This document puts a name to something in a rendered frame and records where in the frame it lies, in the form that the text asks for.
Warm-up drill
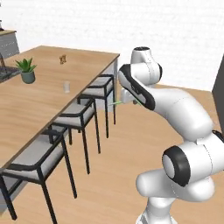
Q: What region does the green plant in grey pot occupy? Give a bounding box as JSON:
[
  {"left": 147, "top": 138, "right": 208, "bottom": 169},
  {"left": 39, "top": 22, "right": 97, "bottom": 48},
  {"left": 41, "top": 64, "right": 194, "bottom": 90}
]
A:
[{"left": 15, "top": 57, "right": 38, "bottom": 85}]

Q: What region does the glass cup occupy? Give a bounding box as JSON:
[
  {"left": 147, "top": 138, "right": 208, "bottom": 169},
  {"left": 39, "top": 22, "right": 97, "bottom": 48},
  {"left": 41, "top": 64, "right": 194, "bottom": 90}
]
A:
[{"left": 63, "top": 80, "right": 72, "bottom": 95}]

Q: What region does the green straw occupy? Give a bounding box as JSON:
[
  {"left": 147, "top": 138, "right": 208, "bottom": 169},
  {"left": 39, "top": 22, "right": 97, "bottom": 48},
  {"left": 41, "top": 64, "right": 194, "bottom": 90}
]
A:
[{"left": 109, "top": 99, "right": 144, "bottom": 106}]

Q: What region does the wood-topped grey dining counter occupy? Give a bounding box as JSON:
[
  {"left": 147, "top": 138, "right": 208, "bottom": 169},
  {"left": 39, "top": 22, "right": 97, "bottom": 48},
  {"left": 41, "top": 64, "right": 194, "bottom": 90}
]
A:
[{"left": 0, "top": 45, "right": 121, "bottom": 215}]

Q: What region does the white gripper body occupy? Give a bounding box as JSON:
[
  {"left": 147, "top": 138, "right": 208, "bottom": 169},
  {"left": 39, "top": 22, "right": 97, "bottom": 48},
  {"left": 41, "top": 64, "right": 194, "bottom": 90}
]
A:
[{"left": 120, "top": 87, "right": 138, "bottom": 105}]

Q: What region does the black frame grey seat stool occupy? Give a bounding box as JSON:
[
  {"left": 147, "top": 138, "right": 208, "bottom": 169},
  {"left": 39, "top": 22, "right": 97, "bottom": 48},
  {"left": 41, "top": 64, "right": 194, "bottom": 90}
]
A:
[
  {"left": 0, "top": 129, "right": 79, "bottom": 224},
  {"left": 47, "top": 97, "right": 102, "bottom": 176},
  {"left": 76, "top": 73, "right": 117, "bottom": 139}
]

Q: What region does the grey cupboard with wooden top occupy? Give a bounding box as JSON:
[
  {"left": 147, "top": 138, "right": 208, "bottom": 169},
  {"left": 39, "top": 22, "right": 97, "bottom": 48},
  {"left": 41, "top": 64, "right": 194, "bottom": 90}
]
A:
[{"left": 0, "top": 29, "right": 21, "bottom": 61}]

